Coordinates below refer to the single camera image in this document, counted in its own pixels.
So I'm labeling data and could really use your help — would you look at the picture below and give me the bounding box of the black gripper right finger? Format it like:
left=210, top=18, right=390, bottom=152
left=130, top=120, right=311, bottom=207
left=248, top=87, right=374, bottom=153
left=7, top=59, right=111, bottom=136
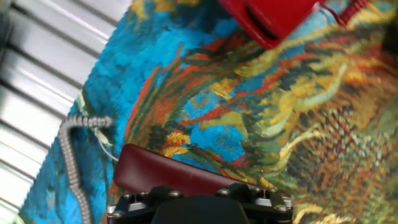
left=216, top=182, right=294, bottom=224

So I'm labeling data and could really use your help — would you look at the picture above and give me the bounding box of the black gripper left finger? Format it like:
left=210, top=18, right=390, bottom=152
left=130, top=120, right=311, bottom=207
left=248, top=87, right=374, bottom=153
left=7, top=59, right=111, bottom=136
left=107, top=185, right=184, bottom=224

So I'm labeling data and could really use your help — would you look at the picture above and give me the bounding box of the maroon telephone handset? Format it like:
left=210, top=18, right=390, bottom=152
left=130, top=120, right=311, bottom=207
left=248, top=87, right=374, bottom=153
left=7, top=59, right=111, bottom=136
left=113, top=143, right=274, bottom=199

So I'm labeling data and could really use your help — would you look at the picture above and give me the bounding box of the sunflower painting tablecloth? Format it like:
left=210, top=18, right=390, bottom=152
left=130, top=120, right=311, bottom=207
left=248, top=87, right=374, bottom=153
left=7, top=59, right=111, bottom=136
left=15, top=0, right=398, bottom=224

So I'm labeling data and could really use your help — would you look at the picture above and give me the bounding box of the grey coiled phone cord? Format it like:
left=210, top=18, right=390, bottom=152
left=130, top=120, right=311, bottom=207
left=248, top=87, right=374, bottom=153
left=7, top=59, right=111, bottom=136
left=57, top=114, right=121, bottom=224

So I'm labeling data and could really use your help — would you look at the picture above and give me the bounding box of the red coiled phone cord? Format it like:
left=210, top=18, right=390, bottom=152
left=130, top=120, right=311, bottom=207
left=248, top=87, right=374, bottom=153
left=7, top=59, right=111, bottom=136
left=320, top=0, right=371, bottom=27

